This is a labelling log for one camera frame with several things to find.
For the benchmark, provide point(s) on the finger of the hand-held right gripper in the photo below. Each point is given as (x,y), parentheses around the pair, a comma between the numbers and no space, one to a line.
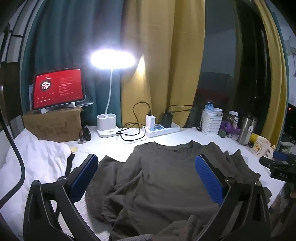
(267,161)
(281,155)

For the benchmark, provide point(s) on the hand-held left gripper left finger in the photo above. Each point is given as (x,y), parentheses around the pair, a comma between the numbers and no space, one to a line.
(84,176)

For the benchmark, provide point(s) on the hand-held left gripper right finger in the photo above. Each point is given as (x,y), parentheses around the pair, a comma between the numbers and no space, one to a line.
(208,178)

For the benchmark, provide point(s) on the grey t-shirt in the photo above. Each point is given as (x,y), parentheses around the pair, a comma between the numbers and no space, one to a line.
(157,180)

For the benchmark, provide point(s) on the cartoon print mug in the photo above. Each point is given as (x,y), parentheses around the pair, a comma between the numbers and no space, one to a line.
(260,146)

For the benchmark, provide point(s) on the small yellow piece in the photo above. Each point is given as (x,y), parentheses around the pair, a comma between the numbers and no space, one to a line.
(74,149)

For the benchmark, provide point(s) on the steel tumbler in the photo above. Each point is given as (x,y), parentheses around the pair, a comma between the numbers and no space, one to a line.
(246,132)

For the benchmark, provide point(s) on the white textured tablecloth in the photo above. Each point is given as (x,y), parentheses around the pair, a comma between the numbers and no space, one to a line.
(111,148)

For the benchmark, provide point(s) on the white cloth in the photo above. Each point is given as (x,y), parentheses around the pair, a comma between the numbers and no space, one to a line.
(34,162)

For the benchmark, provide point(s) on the purple object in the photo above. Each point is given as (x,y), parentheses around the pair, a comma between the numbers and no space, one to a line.
(227,127)

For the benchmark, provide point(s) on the white perforated basket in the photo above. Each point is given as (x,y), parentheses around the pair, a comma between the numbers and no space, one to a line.
(211,122)

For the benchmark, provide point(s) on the white desk lamp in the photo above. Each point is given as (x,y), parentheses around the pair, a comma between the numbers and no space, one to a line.
(106,122)

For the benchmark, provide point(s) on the white-lidded jar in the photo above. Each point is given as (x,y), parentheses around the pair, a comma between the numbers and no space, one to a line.
(233,113)

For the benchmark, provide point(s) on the cardboard box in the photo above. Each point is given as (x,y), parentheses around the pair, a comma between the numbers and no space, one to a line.
(53,125)

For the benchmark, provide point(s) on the white power strip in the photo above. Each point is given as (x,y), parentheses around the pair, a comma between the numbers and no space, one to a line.
(161,132)

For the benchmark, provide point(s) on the blue packet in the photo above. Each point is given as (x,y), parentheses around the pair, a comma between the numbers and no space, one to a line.
(210,107)

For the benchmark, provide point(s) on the tablet stand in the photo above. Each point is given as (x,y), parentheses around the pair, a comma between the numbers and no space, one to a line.
(69,106)

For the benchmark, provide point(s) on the black charger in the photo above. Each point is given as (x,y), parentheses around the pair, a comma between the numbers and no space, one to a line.
(167,119)

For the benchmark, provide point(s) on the white charger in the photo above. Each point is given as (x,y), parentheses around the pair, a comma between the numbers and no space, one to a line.
(150,121)

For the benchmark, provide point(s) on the tablet with red screen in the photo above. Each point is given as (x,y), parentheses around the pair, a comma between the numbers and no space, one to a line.
(57,88)

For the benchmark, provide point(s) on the teal curtain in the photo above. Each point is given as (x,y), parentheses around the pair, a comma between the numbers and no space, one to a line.
(64,34)

